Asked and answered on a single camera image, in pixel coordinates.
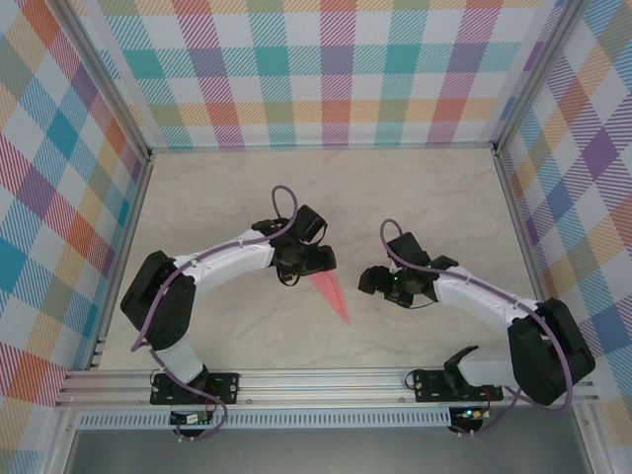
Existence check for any pink paper sheet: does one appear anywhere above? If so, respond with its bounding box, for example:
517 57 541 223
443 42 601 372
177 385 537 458
309 272 352 326

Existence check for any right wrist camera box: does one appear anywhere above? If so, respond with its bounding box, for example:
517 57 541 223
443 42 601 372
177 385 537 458
386 233 430 271

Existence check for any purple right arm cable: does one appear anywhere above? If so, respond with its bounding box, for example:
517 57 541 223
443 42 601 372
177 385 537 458
379 219 577 439

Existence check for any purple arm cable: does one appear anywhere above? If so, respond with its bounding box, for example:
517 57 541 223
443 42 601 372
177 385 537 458
379 219 577 439
130 185 299 443

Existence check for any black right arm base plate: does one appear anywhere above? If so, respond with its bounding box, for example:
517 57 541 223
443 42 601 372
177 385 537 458
413 369 504 404

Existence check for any aluminium mounting rail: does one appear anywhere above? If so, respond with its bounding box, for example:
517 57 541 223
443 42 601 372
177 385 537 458
54 363 601 409

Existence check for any aluminium table back rail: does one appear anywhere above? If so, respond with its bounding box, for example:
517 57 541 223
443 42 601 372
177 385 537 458
147 141 500 155

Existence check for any aluminium table side rail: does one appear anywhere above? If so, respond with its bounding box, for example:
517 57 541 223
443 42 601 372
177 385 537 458
87 152 155 371
493 147 567 365

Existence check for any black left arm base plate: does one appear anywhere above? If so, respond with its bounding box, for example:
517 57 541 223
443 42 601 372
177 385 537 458
149 372 242 407

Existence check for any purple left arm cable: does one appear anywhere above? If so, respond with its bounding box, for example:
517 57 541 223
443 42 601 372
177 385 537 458
130 185 299 443

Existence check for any perforated metal cable tray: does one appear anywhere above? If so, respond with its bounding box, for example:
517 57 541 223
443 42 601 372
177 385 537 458
76 407 453 430

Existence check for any aluminium frame leg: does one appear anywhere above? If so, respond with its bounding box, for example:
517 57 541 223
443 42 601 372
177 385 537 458
43 408 75 474
575 404 608 474

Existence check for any aluminium frame post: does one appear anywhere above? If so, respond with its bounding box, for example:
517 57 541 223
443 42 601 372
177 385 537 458
493 0 582 154
51 0 152 162

